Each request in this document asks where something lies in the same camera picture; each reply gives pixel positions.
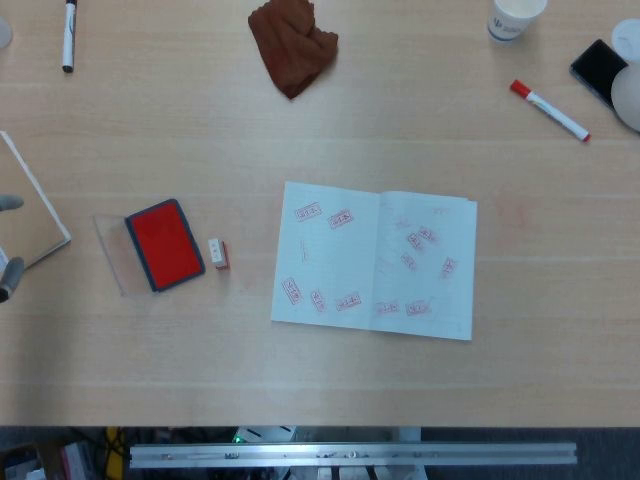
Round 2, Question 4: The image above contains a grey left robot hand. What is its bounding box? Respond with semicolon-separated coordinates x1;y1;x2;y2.
0;193;25;304

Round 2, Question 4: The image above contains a white paper cup blue logo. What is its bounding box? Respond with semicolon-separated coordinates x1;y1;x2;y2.
487;0;549;48

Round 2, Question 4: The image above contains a round white cup lid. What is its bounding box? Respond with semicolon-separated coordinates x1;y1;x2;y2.
610;18;640;65

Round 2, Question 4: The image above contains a red ink pad grey frame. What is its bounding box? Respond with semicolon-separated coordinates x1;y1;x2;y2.
124;198;207;294

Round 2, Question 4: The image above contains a black smartphone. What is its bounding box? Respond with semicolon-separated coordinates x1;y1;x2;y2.
569;38;630;111

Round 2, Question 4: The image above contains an aluminium profile rail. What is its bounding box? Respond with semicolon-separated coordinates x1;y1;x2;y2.
129;441;578;470

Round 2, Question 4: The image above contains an upturned beige bowl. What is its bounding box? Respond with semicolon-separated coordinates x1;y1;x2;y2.
610;63;640;134

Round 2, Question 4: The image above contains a red capped whiteboard marker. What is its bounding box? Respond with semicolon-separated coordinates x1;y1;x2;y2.
509;79;592;144

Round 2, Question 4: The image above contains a transparent ink pad lid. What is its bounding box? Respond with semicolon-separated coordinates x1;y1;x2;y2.
93;213;151;298

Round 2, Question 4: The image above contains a small white red stamp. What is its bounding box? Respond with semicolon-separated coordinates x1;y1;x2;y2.
207;238;231;272

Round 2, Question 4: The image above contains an open white stamped notebook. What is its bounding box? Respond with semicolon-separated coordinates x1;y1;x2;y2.
270;180;479;343

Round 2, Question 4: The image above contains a black capped whiteboard marker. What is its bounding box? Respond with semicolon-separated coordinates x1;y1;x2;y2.
61;0;79;74

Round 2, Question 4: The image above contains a crumpled brown cloth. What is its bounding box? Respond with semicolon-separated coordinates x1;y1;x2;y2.
247;0;340;101

